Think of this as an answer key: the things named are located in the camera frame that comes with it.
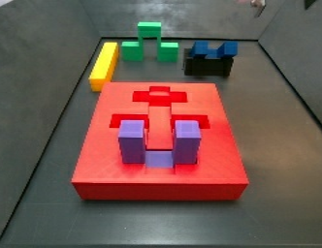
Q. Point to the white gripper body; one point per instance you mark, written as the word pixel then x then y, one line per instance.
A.
pixel 257 4

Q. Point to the black slotted holder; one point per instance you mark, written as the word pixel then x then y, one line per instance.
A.
pixel 205 67

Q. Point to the purple U-shaped block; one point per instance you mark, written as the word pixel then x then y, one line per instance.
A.
pixel 182 154

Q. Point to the blue U-shaped block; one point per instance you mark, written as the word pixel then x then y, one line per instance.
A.
pixel 202 51

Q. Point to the yellow long bar block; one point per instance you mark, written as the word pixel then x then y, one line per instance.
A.
pixel 103 67

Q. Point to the red fixture base block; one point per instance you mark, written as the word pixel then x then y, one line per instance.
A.
pixel 159 103

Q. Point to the green arch block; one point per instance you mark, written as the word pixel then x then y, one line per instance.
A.
pixel 131 49

